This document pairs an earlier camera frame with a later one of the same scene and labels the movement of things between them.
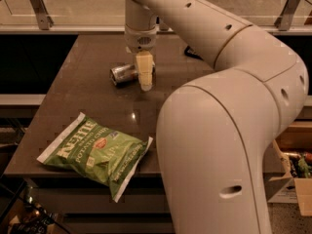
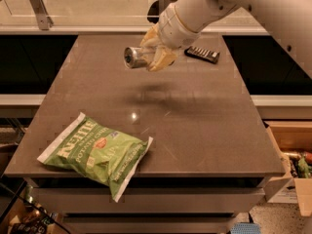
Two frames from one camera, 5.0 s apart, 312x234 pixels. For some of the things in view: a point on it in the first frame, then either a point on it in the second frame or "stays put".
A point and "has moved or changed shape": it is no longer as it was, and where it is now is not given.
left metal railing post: (45, 20) stays put
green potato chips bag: (110, 156) stays put
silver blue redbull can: (124, 73) has moved or changed shape
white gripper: (140, 42) to (175, 31)
